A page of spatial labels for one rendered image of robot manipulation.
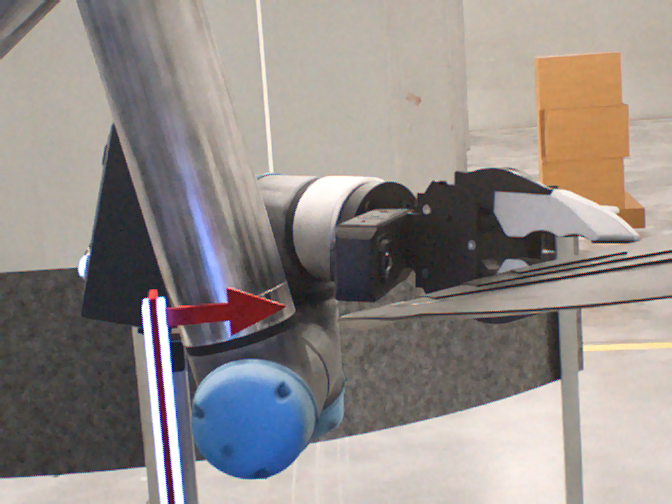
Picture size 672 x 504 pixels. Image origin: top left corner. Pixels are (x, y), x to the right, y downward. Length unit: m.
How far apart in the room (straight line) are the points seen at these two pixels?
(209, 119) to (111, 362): 1.63
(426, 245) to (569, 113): 7.89
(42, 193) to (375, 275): 6.34
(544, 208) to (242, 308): 0.21
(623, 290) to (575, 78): 8.08
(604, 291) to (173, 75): 0.31
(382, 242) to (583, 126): 7.97
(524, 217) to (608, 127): 7.96
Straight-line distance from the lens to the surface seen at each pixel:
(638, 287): 0.56
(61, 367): 2.37
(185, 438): 1.14
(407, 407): 2.52
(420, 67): 4.83
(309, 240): 0.82
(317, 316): 0.88
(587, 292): 0.56
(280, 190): 0.86
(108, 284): 1.16
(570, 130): 8.65
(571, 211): 0.69
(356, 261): 0.69
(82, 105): 6.88
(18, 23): 0.93
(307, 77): 6.60
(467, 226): 0.74
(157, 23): 0.74
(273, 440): 0.74
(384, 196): 0.82
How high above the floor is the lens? 1.29
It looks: 9 degrees down
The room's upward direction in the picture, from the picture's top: 4 degrees counter-clockwise
